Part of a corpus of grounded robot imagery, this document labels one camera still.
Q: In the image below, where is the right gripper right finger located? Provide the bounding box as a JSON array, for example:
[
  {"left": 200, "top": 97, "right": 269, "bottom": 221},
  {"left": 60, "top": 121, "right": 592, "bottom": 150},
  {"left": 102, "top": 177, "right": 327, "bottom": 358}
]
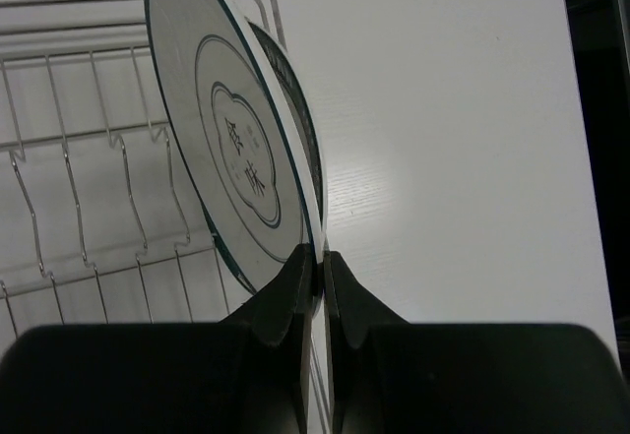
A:
[{"left": 324, "top": 252, "right": 629, "bottom": 433}]

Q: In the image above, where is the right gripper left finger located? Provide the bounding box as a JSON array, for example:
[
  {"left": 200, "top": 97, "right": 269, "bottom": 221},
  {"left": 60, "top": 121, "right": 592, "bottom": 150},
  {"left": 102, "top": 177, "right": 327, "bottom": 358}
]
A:
[{"left": 1, "top": 245, "right": 315, "bottom": 433}]

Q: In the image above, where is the white plate with flower emblem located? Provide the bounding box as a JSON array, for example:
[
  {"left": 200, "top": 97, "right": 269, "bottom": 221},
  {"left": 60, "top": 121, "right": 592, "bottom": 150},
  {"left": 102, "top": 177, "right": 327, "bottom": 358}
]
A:
[{"left": 144, "top": 0, "right": 325, "bottom": 292}]

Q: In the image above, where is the green rimmed plate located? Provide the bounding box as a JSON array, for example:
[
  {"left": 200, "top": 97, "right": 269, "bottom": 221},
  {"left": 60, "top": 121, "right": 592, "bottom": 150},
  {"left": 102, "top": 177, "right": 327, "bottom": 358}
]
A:
[{"left": 249, "top": 22, "right": 329, "bottom": 234}]

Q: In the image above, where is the wire dish rack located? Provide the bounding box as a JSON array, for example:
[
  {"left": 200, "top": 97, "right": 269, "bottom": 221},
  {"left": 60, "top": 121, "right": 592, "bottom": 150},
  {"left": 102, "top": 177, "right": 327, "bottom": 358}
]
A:
[{"left": 0, "top": 0, "right": 336, "bottom": 434}]

